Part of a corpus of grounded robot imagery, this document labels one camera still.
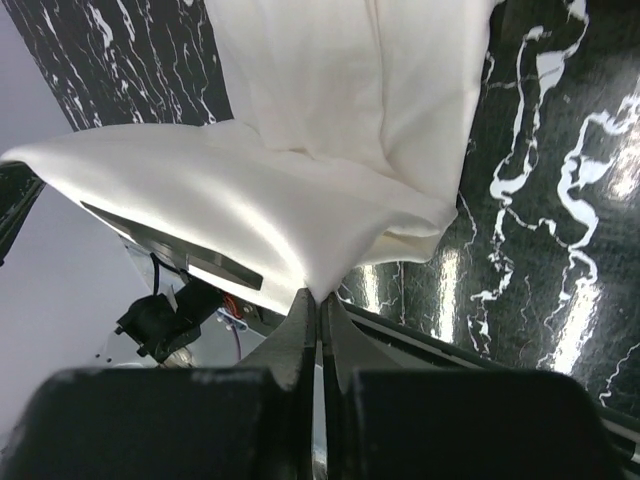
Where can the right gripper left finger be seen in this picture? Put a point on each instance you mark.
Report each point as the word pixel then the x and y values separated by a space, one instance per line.
pixel 285 361

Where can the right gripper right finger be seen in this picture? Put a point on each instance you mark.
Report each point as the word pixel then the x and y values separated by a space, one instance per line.
pixel 345 351

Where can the white t shirt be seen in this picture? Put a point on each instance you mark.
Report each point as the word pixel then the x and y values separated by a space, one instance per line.
pixel 350 122

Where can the black marble pattern mat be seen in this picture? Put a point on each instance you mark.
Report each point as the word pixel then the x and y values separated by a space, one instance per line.
pixel 541 266

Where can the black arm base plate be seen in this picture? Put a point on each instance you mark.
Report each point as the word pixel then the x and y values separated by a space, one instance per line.
pixel 161 324

